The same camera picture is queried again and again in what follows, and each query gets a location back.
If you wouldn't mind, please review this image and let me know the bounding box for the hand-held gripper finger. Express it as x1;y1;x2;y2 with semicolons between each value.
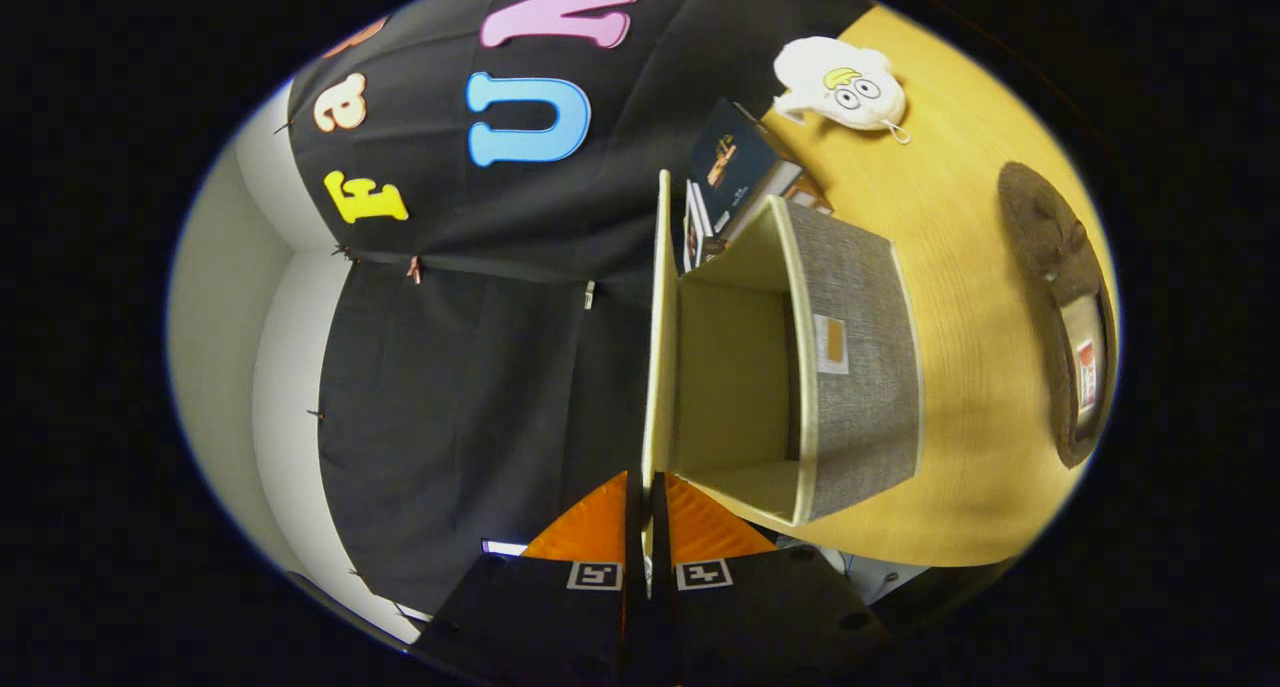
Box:
648;472;893;687
410;470;646;687

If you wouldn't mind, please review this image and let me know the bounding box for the grey fabric storage box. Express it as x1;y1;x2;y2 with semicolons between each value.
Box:
640;170;923;600

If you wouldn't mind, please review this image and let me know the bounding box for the brown fuzzy shoe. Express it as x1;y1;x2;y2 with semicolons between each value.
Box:
997;161;1118;470

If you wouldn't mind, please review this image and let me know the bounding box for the white cover book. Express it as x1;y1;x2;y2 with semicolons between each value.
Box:
682;177;729;271

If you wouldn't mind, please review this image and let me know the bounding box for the brown book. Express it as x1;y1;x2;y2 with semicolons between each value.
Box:
785;172;834;216

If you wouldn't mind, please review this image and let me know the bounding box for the dark cover book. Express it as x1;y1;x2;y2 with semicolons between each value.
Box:
688;99;804;236

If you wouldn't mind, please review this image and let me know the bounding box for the white plush toy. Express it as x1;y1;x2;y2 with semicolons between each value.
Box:
772;35;913;146

